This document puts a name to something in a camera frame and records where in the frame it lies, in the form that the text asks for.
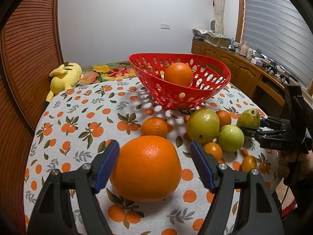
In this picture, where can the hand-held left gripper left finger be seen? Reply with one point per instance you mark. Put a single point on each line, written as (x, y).
(107, 166)

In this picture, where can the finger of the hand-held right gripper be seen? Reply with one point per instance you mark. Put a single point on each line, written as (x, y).
(271, 122)
(259, 132)

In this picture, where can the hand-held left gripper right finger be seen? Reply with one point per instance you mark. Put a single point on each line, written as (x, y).
(201, 164)

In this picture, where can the green pear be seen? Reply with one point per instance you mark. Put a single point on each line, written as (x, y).
(247, 120)

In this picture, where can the small mandarin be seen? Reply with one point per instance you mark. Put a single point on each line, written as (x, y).
(213, 151)

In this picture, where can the green apple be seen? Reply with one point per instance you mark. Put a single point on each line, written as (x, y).
(229, 139)

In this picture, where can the round orange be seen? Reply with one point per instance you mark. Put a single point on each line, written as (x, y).
(225, 118)

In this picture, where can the large yellow-green round fruit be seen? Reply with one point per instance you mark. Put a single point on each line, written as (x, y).
(202, 125)

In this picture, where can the large orange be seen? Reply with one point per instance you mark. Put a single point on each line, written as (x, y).
(146, 169)

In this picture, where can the bumpy mandarin orange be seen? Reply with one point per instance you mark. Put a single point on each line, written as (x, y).
(154, 128)

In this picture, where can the red perforated plastic basket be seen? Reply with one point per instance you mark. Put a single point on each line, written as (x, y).
(171, 98)

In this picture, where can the person's right forearm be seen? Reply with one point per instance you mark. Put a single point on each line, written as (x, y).
(304, 193)

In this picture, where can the person's right hand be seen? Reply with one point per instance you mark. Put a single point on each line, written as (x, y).
(283, 167)

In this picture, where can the tiny orange kumquat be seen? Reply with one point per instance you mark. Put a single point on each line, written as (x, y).
(249, 163)

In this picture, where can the orange print tablecloth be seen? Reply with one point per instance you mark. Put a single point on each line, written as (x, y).
(80, 117)

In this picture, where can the wooden sideboard cabinet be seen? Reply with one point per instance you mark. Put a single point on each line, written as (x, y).
(244, 71)

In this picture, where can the white cup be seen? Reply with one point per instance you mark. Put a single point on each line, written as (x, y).
(249, 53)

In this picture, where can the pink kettle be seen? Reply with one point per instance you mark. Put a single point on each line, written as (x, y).
(243, 49)

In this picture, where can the medium orange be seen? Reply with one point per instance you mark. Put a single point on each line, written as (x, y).
(178, 74)

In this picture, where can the floral blanket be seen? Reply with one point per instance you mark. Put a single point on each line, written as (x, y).
(107, 73)

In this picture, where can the grey window blind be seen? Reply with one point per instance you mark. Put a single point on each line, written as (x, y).
(273, 24)

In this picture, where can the yellow plush toy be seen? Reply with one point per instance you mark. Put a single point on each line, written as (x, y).
(64, 77)

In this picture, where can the pile of cardboard boxes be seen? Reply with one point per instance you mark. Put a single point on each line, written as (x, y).
(210, 36)

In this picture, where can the beige curtain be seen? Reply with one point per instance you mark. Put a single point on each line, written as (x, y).
(218, 7)

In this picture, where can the wooden louvred wardrobe door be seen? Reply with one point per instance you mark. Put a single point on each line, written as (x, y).
(27, 53)

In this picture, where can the wooden window frame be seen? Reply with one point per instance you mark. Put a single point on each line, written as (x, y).
(240, 9)

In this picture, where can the white wall switch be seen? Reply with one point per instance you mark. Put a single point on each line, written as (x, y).
(165, 26)

